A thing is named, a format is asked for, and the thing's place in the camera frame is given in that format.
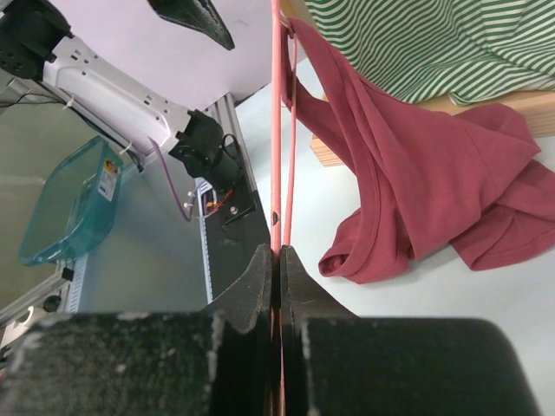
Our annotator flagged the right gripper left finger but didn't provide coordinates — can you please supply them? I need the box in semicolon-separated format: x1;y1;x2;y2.
1;244;272;415

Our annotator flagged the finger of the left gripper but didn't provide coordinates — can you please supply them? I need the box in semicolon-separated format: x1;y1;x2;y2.
148;0;235;50

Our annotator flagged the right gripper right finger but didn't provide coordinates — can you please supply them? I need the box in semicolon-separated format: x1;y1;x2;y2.
280;245;539;415

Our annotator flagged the pink wire hanger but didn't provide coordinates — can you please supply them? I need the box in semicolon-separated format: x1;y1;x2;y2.
270;1;297;415

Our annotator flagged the red tank top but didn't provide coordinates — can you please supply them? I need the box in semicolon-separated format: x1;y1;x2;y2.
281;16;555;285

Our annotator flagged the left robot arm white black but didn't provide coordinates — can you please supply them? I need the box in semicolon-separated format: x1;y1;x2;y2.
1;1;245;192

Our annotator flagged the teal transparent plastic bin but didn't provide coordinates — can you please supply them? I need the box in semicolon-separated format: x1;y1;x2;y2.
18;136;123;266

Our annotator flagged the green striped garment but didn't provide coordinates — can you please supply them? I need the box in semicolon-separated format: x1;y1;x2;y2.
306;0;554;106

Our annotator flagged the wooden clothes rack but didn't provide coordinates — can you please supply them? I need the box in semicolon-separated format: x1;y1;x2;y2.
280;18;540;172

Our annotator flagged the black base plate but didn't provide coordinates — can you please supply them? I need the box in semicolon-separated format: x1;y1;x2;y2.
204;176;270;298

